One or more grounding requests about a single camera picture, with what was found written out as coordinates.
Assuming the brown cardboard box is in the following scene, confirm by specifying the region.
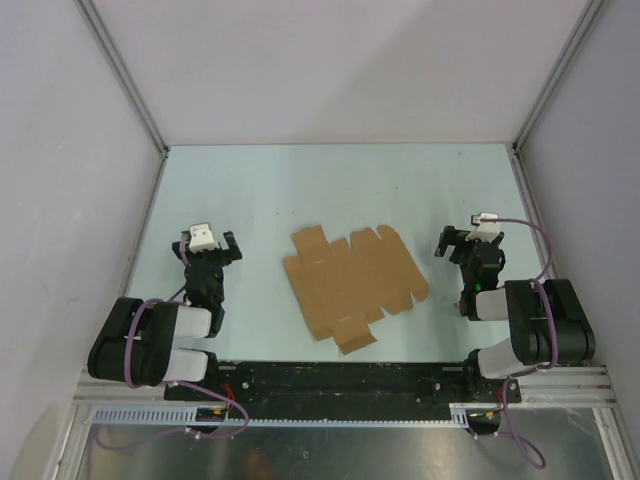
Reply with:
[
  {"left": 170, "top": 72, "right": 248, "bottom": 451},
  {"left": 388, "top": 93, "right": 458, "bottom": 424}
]
[{"left": 284, "top": 225, "right": 430, "bottom": 355}]

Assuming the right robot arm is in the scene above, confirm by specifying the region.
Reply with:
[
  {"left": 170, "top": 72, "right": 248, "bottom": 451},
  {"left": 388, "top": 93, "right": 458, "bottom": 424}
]
[{"left": 432, "top": 217, "right": 596, "bottom": 401}]

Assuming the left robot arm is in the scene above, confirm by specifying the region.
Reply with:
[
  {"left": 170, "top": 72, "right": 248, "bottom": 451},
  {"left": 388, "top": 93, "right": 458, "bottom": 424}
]
[{"left": 87, "top": 223, "right": 243, "bottom": 400}]

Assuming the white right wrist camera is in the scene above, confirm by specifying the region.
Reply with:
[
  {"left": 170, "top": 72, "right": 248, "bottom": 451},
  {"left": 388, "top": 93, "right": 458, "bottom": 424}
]
[{"left": 466, "top": 212, "right": 501, "bottom": 242}]

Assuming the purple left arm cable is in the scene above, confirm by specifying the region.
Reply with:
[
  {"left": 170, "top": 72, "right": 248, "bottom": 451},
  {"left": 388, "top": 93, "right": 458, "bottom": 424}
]
[{"left": 94, "top": 244, "right": 250, "bottom": 450}]

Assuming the grey slotted cable duct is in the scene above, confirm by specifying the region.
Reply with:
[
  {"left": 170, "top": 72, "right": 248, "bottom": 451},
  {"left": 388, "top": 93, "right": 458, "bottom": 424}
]
[{"left": 91, "top": 405, "right": 469, "bottom": 429}]

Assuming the left aluminium corner post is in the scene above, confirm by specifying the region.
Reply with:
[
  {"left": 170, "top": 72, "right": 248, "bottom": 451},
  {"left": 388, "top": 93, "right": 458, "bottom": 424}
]
[{"left": 73, "top": 0, "right": 169, "bottom": 157}]

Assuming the aluminium corner post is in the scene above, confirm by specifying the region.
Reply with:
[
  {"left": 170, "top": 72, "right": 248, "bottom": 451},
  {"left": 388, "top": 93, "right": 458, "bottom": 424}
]
[
  {"left": 73, "top": 0, "right": 169, "bottom": 157},
  {"left": 512, "top": 0, "right": 606, "bottom": 151}
]

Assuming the right aluminium corner post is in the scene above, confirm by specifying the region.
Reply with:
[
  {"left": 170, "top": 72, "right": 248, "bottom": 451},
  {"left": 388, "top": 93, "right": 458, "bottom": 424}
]
[{"left": 512, "top": 0, "right": 606, "bottom": 151}]

